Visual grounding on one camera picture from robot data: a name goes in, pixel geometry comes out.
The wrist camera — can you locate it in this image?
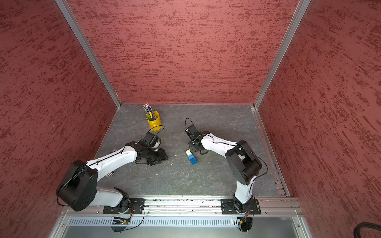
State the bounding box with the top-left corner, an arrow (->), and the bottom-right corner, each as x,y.
139,132 -> 161,149
185,125 -> 201,141

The bundle of coloured pencils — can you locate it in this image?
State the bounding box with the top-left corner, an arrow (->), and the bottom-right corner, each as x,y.
143,104 -> 157,121

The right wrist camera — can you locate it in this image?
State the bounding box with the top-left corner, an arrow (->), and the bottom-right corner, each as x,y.
185,125 -> 201,141

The aluminium corner post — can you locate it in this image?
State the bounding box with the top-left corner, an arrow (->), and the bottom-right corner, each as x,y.
55,0 -> 122,109
254,0 -> 311,111

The aluminium front rail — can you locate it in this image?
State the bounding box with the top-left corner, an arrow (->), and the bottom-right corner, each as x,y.
60,196 -> 304,218

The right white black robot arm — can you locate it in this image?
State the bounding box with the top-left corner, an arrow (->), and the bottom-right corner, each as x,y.
185,129 -> 263,214

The left aluminium corner post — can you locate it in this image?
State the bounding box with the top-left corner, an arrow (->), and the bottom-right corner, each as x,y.
55,0 -> 122,109

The long blue lego brick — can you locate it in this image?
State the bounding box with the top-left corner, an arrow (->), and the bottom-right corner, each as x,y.
188,154 -> 198,165

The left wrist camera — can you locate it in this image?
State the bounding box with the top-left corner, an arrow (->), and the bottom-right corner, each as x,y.
139,132 -> 161,149

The right aluminium corner post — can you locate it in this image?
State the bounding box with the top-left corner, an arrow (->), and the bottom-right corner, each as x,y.
254,0 -> 311,111

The black hose bottom right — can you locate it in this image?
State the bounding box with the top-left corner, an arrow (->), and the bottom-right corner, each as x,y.
353,221 -> 381,238

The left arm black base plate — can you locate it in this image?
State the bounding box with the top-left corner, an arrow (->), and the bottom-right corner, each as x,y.
103,198 -> 145,216

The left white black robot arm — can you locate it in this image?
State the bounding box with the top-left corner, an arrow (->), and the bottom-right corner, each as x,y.
56,141 -> 169,214

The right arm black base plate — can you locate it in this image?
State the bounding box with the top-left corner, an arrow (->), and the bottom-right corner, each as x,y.
220,197 -> 261,215

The yellow pencil cup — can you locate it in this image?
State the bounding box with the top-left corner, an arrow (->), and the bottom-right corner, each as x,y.
146,111 -> 163,131

